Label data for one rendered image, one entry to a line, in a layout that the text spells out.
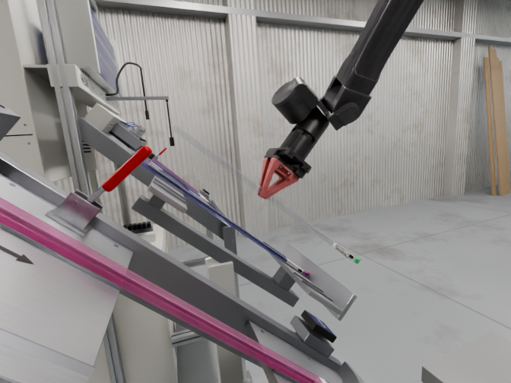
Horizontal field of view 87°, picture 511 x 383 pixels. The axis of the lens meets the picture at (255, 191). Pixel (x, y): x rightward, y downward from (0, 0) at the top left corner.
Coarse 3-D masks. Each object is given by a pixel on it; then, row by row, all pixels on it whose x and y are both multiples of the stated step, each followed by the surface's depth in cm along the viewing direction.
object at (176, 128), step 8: (176, 128) 47; (184, 136) 48; (192, 136) 48; (200, 144) 49; (208, 152) 49; (216, 160) 50; (224, 160) 50; (232, 168) 51; (240, 176) 52; (248, 184) 53; (256, 184) 53; (272, 200) 55; (288, 208) 56; (296, 216) 57; (304, 224) 58; (320, 232) 59; (328, 240) 60
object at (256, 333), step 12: (252, 324) 36; (252, 336) 34; (264, 336) 36; (276, 348) 35; (288, 348) 38; (300, 360) 37; (312, 360) 40; (276, 372) 29; (312, 372) 36; (324, 372) 39; (336, 372) 43
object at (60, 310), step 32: (0, 192) 23; (32, 192) 27; (0, 224) 19; (0, 256) 17; (32, 256) 19; (64, 256) 21; (128, 256) 29; (0, 288) 15; (32, 288) 17; (64, 288) 18; (96, 288) 21; (0, 320) 14; (32, 320) 15; (64, 320) 16; (96, 320) 18; (0, 352) 12; (32, 352) 13; (64, 352) 14; (96, 352) 16
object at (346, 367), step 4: (344, 364) 43; (348, 364) 43; (340, 368) 43; (344, 368) 43; (348, 368) 42; (352, 368) 43; (340, 372) 43; (344, 372) 42; (348, 372) 42; (352, 372) 41; (356, 372) 42; (340, 376) 42; (344, 376) 42; (348, 376) 41; (352, 376) 41; (356, 376) 41; (344, 380) 42; (348, 380) 41; (352, 380) 41; (356, 380) 40; (360, 380) 40
